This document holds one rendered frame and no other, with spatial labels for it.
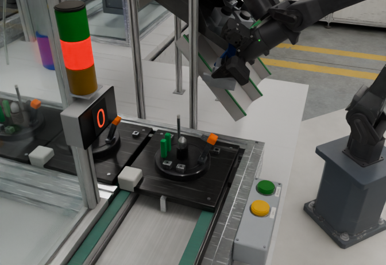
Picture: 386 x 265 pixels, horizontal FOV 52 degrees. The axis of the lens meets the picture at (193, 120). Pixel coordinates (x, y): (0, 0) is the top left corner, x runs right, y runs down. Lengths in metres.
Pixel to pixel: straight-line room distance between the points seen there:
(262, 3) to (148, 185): 0.48
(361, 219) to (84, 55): 0.69
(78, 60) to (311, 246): 0.66
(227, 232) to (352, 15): 4.20
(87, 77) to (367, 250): 0.73
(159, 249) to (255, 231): 0.21
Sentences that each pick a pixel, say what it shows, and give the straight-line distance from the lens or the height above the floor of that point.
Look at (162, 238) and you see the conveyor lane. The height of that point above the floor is 0.92.
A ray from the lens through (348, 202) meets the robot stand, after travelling 0.95.
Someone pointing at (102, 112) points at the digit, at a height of 1.21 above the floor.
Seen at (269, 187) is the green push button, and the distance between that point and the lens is 0.95.
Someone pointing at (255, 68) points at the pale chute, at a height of 1.03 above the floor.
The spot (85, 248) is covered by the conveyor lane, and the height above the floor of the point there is 0.95.
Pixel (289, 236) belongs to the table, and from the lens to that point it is 1.01.
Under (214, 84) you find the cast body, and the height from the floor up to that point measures 1.15.
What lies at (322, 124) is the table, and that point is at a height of 0.86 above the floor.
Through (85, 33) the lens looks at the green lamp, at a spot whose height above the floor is 1.37.
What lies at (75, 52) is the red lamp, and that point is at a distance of 0.70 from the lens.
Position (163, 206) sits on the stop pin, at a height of 0.94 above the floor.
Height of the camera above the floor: 1.61
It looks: 33 degrees down
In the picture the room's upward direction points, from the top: straight up
